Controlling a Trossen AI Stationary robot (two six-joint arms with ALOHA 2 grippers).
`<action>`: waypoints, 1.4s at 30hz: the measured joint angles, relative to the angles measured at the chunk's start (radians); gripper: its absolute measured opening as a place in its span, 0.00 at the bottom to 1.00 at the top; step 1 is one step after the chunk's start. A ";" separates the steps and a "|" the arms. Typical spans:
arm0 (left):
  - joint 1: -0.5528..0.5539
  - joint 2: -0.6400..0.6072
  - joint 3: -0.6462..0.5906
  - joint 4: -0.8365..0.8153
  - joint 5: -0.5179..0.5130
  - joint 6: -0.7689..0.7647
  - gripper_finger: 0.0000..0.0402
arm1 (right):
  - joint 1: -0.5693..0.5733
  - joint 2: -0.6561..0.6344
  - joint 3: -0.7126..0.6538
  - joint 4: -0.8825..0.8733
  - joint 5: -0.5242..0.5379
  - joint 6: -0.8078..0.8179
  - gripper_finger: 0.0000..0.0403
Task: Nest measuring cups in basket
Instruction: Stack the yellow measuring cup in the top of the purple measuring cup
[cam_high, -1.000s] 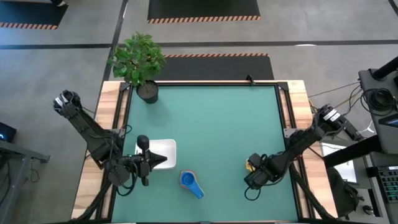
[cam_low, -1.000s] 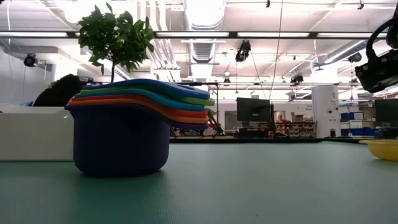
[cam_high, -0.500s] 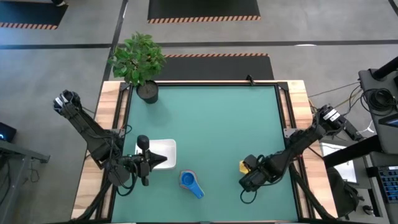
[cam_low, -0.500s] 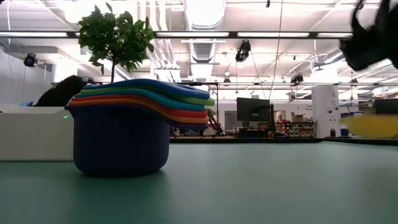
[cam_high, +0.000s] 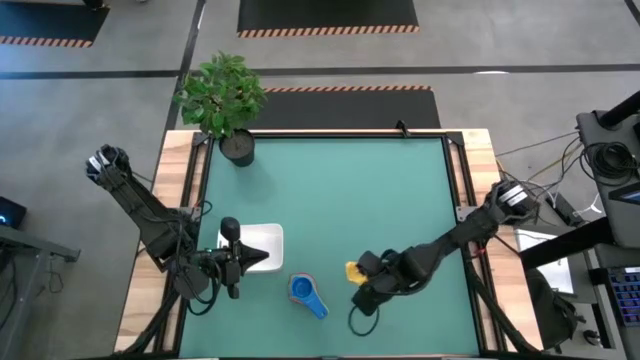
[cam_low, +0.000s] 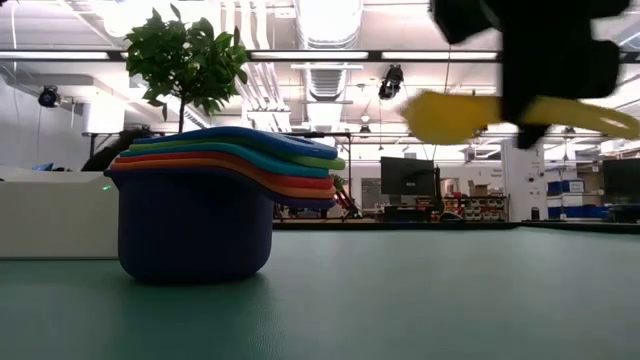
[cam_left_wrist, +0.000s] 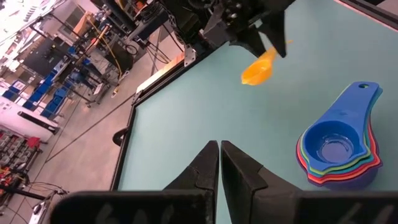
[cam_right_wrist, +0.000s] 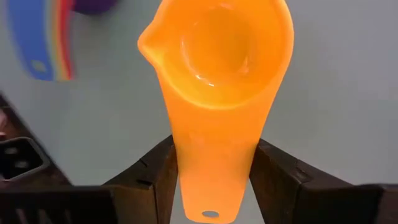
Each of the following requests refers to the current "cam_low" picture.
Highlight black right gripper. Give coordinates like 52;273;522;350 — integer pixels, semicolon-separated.
429;0;632;151

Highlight yellow measuring cup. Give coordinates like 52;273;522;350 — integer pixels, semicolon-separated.
401;90;640;146

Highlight green measuring cup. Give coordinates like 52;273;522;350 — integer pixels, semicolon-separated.
128;136;347;172

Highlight blue measuring cup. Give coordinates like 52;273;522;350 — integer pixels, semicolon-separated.
144;125;340;162

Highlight teal measuring cup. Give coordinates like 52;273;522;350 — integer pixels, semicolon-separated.
119;141;332;180

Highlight purple measuring cup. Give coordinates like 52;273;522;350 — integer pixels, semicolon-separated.
103;167;337;286

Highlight white plastic basket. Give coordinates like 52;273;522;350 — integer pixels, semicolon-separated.
0;166;120;260

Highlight white pillar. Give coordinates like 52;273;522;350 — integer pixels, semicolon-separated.
501;138;549;222

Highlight cardboard box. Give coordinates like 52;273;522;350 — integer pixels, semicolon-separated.
467;179;492;198

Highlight blue storage bins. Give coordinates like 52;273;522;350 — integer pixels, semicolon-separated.
546;178;610;220

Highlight black computer monitor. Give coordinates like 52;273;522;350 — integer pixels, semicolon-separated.
601;158;640;199
380;156;437;198

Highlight green table mat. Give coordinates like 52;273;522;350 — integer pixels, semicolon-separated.
0;227;640;360

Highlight green leafy plant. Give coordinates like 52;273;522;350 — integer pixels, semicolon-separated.
124;3;250;135

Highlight black round ceiling device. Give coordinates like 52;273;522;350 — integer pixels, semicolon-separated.
37;84;62;109

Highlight black hanging camera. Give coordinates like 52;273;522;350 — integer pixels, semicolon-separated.
377;63;405;101

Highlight silver ceiling duct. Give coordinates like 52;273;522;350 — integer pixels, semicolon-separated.
293;0;365;129

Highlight black overhead frame bar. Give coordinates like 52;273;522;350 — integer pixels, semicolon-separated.
0;48;640;64

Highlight white wall unit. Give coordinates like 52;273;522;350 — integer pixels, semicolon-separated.
81;96;127;135

